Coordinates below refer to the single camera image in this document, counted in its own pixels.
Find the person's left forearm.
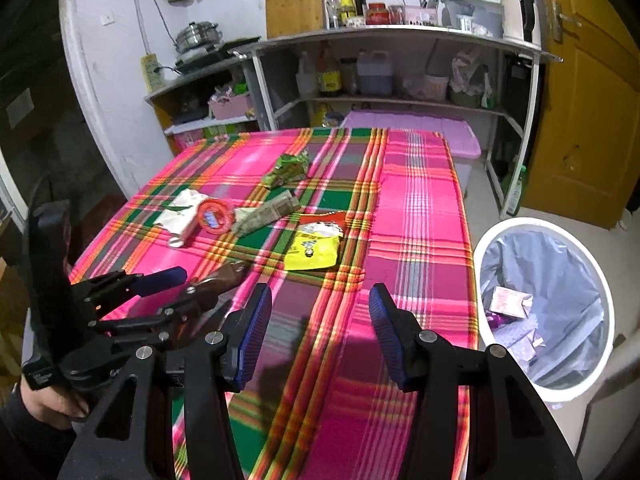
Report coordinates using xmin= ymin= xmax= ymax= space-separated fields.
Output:
xmin=0 ymin=385 xmax=76 ymax=480

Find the yellow snack packet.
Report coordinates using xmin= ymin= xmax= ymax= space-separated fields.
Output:
xmin=284 ymin=212 xmax=348 ymax=271

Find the blue bin liner bag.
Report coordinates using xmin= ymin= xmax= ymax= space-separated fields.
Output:
xmin=479 ymin=230 xmax=607 ymax=388

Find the blue plastic jug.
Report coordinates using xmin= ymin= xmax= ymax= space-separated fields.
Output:
xmin=357 ymin=49 xmax=395 ymax=96

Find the green plastic bottle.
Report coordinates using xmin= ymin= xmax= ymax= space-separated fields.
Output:
xmin=507 ymin=162 xmax=528 ymax=216

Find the black cooktop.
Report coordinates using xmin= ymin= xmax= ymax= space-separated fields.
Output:
xmin=174 ymin=36 xmax=263 ymax=73

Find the clear plastic storage container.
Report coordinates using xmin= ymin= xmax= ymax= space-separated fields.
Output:
xmin=440 ymin=0 xmax=505 ymax=36

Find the green wrapper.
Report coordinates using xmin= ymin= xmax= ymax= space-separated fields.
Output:
xmin=262 ymin=152 xmax=311 ymax=190

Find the purple snack packet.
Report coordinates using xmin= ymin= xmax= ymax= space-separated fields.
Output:
xmin=484 ymin=310 xmax=516 ymax=333

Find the storage box with lilac lid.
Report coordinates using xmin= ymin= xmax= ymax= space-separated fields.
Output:
xmin=340 ymin=110 xmax=482 ymax=198

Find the dark jar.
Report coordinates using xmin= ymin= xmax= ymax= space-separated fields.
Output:
xmin=341 ymin=57 xmax=360 ymax=95

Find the metal door handle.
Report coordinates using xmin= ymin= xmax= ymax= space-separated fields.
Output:
xmin=550 ymin=0 xmax=583 ymax=43

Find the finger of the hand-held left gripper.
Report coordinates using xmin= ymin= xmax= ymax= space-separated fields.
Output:
xmin=96 ymin=280 xmax=234 ymax=347
xmin=75 ymin=266 xmax=188 ymax=312

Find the white and black kettle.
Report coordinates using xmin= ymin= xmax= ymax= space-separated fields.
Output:
xmin=500 ymin=0 xmax=538 ymax=43

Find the metal shelf unit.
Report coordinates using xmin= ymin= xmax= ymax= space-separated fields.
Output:
xmin=227 ymin=25 xmax=563 ymax=221

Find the olive brown packet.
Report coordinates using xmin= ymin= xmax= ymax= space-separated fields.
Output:
xmin=231 ymin=191 xmax=301 ymax=237

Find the bamboo cutting board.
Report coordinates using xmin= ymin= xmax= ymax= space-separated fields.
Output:
xmin=264 ymin=0 xmax=326 ymax=40

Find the white plastic bag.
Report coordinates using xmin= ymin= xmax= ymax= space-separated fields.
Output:
xmin=450 ymin=50 xmax=493 ymax=108

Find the pink tub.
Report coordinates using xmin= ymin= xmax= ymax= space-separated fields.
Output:
xmin=422 ymin=74 xmax=450 ymax=102

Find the white plastic bottle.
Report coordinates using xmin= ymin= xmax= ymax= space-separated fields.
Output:
xmin=296 ymin=52 xmax=321 ymax=101

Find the low side shelf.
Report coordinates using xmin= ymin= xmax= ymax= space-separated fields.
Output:
xmin=144 ymin=55 xmax=261 ymax=156

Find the pink drink carton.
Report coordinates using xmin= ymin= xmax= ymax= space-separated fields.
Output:
xmin=490 ymin=286 xmax=533 ymax=318

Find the steel pot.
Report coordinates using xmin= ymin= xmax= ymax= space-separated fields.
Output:
xmin=175 ymin=21 xmax=223 ymax=56

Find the white paper bag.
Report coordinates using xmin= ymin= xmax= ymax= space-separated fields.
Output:
xmin=155 ymin=189 xmax=211 ymax=233

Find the wooden door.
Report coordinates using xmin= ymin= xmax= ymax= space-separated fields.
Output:
xmin=520 ymin=0 xmax=640 ymax=231

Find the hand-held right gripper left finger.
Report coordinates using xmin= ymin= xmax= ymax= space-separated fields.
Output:
xmin=57 ymin=282 xmax=273 ymax=480

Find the pink cardboard box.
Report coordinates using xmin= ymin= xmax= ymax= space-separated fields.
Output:
xmin=167 ymin=127 xmax=211 ymax=153

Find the yellow power strip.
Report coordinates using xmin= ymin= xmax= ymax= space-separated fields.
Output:
xmin=140 ymin=52 xmax=166 ymax=93

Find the pink knife holder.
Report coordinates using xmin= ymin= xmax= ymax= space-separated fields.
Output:
xmin=402 ymin=5 xmax=441 ymax=26

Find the person's left hand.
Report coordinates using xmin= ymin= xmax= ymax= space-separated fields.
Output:
xmin=20 ymin=385 xmax=92 ymax=431

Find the green cardboard box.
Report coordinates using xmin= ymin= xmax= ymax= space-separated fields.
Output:
xmin=207 ymin=122 xmax=251 ymax=138

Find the cooking oil bottle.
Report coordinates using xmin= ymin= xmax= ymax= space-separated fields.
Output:
xmin=317 ymin=40 xmax=343 ymax=97

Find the brown wrapper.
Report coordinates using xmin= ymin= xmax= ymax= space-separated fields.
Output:
xmin=192 ymin=260 xmax=248 ymax=301

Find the pink basket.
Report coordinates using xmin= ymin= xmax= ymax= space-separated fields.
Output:
xmin=207 ymin=92 xmax=253 ymax=121

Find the pink plaid tablecloth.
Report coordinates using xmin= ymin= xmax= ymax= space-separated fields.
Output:
xmin=67 ymin=127 xmax=483 ymax=480

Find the white round trash bin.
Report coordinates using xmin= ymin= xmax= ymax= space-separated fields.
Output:
xmin=472 ymin=216 xmax=615 ymax=403

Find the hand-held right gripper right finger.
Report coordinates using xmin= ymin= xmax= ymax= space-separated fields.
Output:
xmin=369 ymin=282 xmax=583 ymax=480

